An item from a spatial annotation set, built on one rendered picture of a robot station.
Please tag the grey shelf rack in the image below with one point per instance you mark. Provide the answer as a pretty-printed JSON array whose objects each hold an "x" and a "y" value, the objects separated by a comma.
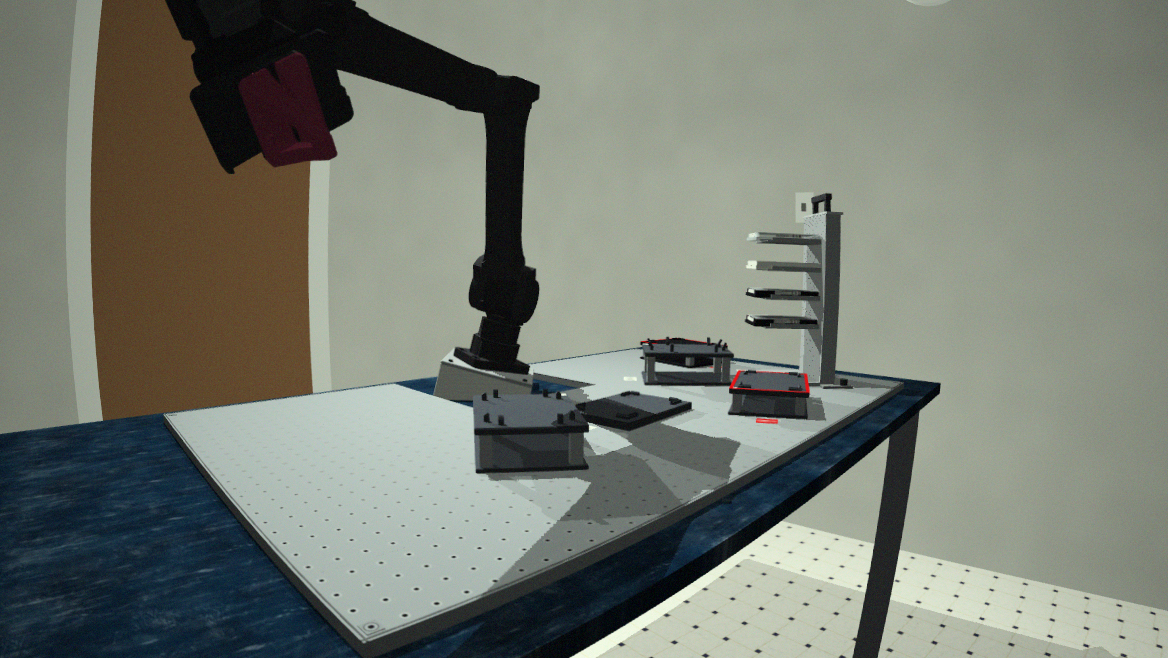
[{"x": 818, "y": 346}]

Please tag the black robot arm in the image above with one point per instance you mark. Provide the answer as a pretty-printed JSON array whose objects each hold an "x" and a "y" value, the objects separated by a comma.
[{"x": 377, "y": 51}]

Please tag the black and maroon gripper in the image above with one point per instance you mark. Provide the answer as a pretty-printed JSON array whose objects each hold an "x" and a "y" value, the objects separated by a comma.
[{"x": 257, "y": 90}]

